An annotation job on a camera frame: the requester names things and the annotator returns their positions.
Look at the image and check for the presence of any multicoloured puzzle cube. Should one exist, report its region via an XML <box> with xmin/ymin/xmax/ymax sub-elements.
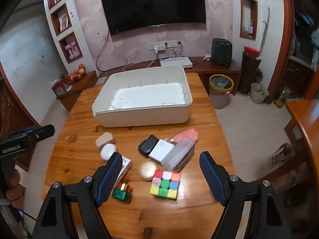
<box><xmin>149</xmin><ymin>169</ymin><xmax>181</xmax><ymax>200</ymax></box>

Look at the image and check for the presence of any white rectangular gadget box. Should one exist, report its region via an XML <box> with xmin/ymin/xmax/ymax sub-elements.
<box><xmin>114</xmin><ymin>156</ymin><xmax>132</xmax><ymax>187</ymax></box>

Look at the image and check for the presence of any person's left hand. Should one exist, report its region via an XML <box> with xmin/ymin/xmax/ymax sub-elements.
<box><xmin>6</xmin><ymin>169</ymin><xmax>25</xmax><ymax>209</ymax></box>

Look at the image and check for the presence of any clear plastic card box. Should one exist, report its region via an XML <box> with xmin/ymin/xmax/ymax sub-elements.
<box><xmin>160</xmin><ymin>136</ymin><xmax>196</xmax><ymax>172</ymax></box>

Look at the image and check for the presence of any green plug adapter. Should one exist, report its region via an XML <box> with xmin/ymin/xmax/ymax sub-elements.
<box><xmin>112</xmin><ymin>183</ymin><xmax>131</xmax><ymax>202</ymax></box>

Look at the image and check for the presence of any red snack package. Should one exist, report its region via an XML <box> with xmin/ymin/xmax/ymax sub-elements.
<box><xmin>51</xmin><ymin>77</ymin><xmax>72</xmax><ymax>96</ymax></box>

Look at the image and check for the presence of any pink round object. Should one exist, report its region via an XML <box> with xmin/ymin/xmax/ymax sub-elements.
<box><xmin>170</xmin><ymin>128</ymin><xmax>198</xmax><ymax>144</ymax></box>

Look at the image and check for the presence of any white charger block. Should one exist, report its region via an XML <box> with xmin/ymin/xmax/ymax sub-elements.
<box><xmin>149</xmin><ymin>139</ymin><xmax>175</xmax><ymax>163</ymax></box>

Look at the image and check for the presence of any beige angular box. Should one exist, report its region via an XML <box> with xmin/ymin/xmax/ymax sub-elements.
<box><xmin>95</xmin><ymin>132</ymin><xmax>115</xmax><ymax>150</ymax></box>

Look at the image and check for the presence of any pile of peaches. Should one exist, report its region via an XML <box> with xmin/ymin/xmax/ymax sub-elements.
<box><xmin>68</xmin><ymin>64</ymin><xmax>86</xmax><ymax>81</ymax></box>

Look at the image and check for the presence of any gold round compact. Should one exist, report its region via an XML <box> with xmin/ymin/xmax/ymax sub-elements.
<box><xmin>138</xmin><ymin>160</ymin><xmax>158</xmax><ymax>181</ymax></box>

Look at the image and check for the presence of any black power adapter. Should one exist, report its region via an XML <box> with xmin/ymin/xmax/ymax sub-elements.
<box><xmin>138</xmin><ymin>135</ymin><xmax>159</xmax><ymax>157</ymax></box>

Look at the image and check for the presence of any white plastic bucket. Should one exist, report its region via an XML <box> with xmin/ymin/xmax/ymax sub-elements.
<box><xmin>250</xmin><ymin>83</ymin><xmax>269</xmax><ymax>104</ymax></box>

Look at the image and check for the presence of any yellow rimmed trash bin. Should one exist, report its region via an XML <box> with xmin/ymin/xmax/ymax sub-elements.
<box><xmin>209</xmin><ymin>74</ymin><xmax>234</xmax><ymax>110</ymax></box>

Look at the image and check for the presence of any white plastic storage bin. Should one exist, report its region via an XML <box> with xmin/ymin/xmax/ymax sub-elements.
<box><xmin>91</xmin><ymin>65</ymin><xmax>192</xmax><ymax>127</ymax></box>

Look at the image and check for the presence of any wooden TV cabinet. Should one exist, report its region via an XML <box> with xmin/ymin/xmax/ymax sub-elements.
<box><xmin>56</xmin><ymin>57</ymin><xmax>241</xmax><ymax>111</ymax></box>

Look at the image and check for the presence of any white set-top box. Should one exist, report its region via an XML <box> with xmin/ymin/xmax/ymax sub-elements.
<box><xmin>160</xmin><ymin>57</ymin><xmax>193</xmax><ymax>69</ymax></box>

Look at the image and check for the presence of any black air fryer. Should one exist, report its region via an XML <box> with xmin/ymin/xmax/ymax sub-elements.
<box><xmin>211</xmin><ymin>38</ymin><xmax>232</xmax><ymax>66</ymax></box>

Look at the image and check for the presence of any white power strip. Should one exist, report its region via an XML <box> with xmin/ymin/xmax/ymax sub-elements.
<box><xmin>147</xmin><ymin>40</ymin><xmax>178</xmax><ymax>51</ymax></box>

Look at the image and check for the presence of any white wall shelf unit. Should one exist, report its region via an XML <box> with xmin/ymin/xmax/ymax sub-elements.
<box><xmin>43</xmin><ymin>0</ymin><xmax>98</xmax><ymax>73</ymax></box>

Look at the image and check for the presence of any black wall television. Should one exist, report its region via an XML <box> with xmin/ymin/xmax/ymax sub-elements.
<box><xmin>101</xmin><ymin>0</ymin><xmax>206</xmax><ymax>35</ymax></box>

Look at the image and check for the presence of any right wall niche shelf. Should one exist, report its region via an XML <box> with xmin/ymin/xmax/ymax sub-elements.
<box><xmin>239</xmin><ymin>0</ymin><xmax>258</xmax><ymax>40</ymax></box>

